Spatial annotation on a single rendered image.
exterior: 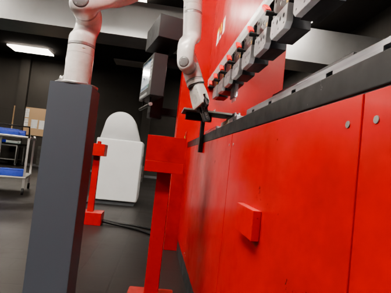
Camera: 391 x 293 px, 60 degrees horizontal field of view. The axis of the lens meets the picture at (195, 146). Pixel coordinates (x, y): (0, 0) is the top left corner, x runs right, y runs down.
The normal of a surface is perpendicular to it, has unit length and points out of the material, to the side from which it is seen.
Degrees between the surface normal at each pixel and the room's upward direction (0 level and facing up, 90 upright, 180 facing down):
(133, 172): 90
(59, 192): 90
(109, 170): 90
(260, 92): 90
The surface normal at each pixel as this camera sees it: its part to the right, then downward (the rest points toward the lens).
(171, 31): 0.36, 0.00
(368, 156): -0.99, -0.11
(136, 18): 0.11, -0.04
